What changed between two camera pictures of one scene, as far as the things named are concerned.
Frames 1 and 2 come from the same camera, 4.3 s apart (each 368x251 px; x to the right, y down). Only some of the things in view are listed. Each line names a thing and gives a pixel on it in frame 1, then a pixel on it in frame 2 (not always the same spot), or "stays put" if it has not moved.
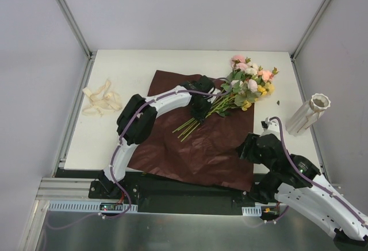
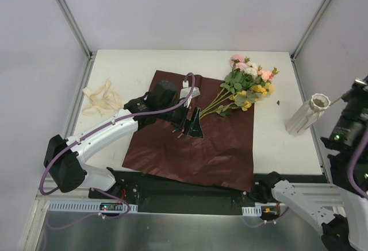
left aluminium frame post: x=62 y=6 stays put
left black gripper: x=198 y=110 → x=187 y=122
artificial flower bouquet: x=246 y=83 stays put
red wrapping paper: x=180 y=147 stays put
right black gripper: x=247 y=148 → x=353 y=99
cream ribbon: x=101 y=101 stays put
